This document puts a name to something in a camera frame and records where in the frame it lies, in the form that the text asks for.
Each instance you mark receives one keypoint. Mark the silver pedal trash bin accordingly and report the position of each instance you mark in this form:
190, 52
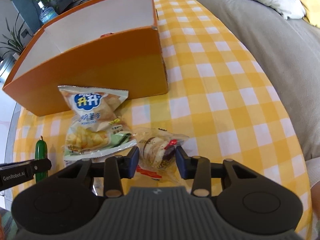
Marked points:
6, 66

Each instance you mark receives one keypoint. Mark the beige sofa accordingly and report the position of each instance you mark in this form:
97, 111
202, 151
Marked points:
288, 53

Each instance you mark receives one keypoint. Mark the blue water jug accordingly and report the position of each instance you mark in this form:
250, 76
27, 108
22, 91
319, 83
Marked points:
47, 13

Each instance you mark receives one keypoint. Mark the white potato chip bag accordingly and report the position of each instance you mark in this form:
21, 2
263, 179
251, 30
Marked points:
95, 131

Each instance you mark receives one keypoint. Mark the orange cardboard storage box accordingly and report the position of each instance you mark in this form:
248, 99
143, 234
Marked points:
111, 44

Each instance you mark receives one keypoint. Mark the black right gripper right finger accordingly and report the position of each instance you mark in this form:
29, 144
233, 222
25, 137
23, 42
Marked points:
196, 168

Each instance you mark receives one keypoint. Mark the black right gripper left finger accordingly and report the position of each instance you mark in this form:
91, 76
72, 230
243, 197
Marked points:
118, 167

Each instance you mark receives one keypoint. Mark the potted green plant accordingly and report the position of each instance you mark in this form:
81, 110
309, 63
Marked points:
13, 42

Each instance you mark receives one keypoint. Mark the green cucumber snack stick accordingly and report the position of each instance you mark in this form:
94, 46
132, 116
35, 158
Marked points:
41, 153

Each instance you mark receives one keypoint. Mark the clear red pastry packet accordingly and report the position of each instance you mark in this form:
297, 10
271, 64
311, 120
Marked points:
157, 148

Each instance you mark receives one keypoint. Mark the yellow checkered tablecloth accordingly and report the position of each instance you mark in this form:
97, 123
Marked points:
218, 96

